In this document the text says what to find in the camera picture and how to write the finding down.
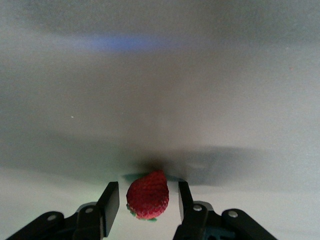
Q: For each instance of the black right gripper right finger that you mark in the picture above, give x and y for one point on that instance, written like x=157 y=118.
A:
x=195 y=220

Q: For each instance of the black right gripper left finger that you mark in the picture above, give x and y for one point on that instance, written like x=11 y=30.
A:
x=87 y=225

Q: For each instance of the red strawberry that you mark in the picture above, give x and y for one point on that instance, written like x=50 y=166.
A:
x=147 y=195

